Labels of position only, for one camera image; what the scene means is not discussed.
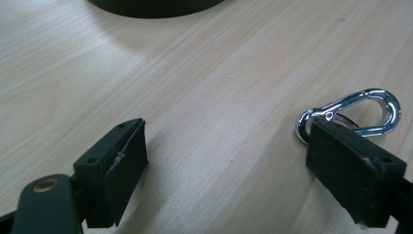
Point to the round black object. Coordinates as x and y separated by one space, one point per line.
156 7

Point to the silver metal carabiner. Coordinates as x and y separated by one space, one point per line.
391 109

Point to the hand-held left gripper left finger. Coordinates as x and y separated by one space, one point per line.
107 169

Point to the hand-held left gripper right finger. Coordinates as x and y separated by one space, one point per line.
350 169

